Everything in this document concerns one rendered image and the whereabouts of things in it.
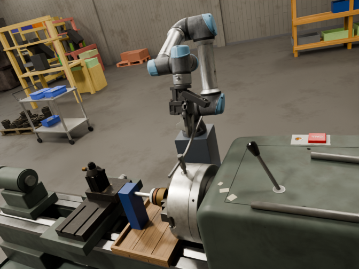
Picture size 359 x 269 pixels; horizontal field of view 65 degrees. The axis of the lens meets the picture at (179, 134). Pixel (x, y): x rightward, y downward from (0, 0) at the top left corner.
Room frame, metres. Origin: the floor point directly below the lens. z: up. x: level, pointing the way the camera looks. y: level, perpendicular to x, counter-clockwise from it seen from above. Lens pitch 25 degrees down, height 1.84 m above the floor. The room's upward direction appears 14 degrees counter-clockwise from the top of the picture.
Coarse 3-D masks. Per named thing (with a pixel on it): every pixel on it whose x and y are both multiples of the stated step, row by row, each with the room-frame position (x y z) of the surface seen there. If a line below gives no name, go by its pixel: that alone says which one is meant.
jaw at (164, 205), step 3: (165, 198) 0.96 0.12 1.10; (162, 201) 0.94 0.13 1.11; (165, 201) 0.94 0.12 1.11; (162, 204) 0.92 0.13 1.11; (165, 204) 0.91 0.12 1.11; (162, 207) 0.90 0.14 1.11; (165, 207) 0.89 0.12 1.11; (162, 210) 0.87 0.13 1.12; (165, 210) 0.87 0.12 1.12; (162, 213) 0.85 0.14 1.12; (165, 213) 0.85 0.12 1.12; (162, 216) 0.85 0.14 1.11; (165, 216) 0.85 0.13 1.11; (162, 219) 0.85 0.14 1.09; (165, 219) 0.85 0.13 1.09; (168, 219) 0.82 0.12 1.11; (171, 219) 0.82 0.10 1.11; (168, 222) 0.84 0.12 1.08; (171, 222) 0.82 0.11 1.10; (174, 222) 0.81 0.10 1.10; (171, 225) 0.82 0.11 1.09; (174, 225) 0.81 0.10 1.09
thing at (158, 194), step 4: (156, 188) 1.03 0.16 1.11; (160, 188) 1.02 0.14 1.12; (164, 188) 1.01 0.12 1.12; (152, 192) 1.01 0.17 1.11; (156, 192) 1.00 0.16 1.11; (160, 192) 0.99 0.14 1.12; (164, 192) 0.98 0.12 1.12; (152, 196) 1.00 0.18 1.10; (156, 196) 0.99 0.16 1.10; (160, 196) 0.98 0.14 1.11; (164, 196) 0.97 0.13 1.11; (152, 200) 0.99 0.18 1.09; (156, 200) 0.98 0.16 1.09; (160, 200) 0.97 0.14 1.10; (156, 204) 0.99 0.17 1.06; (160, 204) 0.97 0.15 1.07
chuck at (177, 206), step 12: (180, 168) 0.95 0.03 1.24; (192, 168) 0.93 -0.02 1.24; (180, 180) 0.88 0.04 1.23; (192, 180) 0.86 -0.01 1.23; (168, 192) 0.87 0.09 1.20; (180, 192) 0.84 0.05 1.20; (168, 204) 0.84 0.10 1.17; (180, 204) 0.81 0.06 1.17; (168, 216) 0.82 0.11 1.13; (180, 216) 0.80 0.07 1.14; (180, 228) 0.79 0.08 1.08; (192, 240) 0.79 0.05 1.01
